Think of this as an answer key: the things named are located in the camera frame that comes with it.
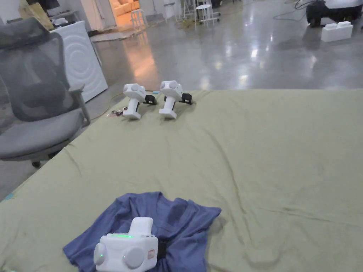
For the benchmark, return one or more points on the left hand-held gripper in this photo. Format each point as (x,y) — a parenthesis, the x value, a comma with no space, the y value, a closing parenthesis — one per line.
(124,249)

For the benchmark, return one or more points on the dark blue shirt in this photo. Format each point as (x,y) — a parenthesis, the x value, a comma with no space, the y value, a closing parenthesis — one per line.
(181,218)

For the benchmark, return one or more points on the small dark card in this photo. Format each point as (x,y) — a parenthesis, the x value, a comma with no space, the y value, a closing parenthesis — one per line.
(115,113)

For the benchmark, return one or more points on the spare white hand-held gripper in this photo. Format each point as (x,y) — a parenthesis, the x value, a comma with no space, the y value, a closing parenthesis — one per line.
(132,105)
(169,105)

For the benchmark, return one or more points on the bed with pale green sheet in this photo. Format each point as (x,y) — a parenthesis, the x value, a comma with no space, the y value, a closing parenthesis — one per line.
(255,158)

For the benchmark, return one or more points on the white washing machine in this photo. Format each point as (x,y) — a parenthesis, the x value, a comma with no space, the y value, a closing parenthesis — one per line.
(82,62)

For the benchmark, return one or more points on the brown cardboard carton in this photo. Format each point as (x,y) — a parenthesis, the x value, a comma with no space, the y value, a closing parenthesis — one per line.
(39,12)

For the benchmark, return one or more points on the white foam block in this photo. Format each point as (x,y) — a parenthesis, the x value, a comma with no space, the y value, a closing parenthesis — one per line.
(336,31)

